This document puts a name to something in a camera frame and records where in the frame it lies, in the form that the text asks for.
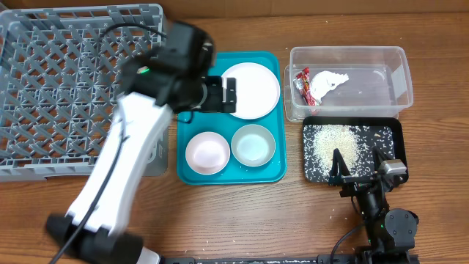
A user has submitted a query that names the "black tray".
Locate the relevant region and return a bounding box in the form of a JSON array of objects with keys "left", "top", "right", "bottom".
[{"left": 303, "top": 117, "right": 407, "bottom": 163}]

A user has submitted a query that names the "grey bowl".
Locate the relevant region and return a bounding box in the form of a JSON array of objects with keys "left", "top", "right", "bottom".
[{"left": 231, "top": 124, "right": 276, "bottom": 167}]

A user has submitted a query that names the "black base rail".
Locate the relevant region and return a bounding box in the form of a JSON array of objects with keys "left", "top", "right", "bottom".
[{"left": 160, "top": 254, "right": 420, "bottom": 264}]

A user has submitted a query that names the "white wrapper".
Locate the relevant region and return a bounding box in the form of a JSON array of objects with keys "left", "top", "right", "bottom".
[{"left": 310, "top": 70, "right": 349, "bottom": 104}]

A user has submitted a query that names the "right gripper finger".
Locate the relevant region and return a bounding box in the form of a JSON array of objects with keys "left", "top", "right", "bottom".
[
  {"left": 328, "top": 148, "right": 352, "bottom": 186},
  {"left": 372, "top": 146, "right": 391, "bottom": 172}
]

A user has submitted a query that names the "pile of rice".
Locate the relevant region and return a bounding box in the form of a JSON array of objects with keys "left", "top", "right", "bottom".
[{"left": 303, "top": 125, "right": 395, "bottom": 183}]

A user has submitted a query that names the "pink bowl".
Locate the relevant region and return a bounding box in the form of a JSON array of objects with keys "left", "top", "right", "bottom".
[{"left": 185, "top": 131, "right": 231, "bottom": 175}]

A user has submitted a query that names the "red snack wrapper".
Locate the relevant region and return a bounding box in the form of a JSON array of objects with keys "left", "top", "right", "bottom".
[{"left": 294, "top": 67, "right": 319, "bottom": 106}]

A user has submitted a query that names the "grey plastic dish rack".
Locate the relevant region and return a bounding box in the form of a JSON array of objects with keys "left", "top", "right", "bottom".
[{"left": 1, "top": 4, "right": 166, "bottom": 182}]

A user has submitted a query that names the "clear plastic bin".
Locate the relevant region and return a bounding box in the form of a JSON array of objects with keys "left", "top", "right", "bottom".
[{"left": 284, "top": 46, "right": 413, "bottom": 122}]

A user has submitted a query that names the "large white plate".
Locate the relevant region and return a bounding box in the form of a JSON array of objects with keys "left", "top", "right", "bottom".
[{"left": 222, "top": 62, "right": 280, "bottom": 120}]

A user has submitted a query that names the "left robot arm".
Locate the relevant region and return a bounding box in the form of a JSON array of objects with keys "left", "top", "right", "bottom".
[{"left": 46, "top": 22, "right": 237, "bottom": 264}]

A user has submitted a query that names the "teal serving tray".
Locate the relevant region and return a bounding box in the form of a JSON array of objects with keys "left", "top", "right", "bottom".
[{"left": 177, "top": 51, "right": 288, "bottom": 186}]

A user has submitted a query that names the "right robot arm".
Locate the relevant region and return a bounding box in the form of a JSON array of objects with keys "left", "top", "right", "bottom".
[{"left": 328, "top": 147, "right": 419, "bottom": 263}]

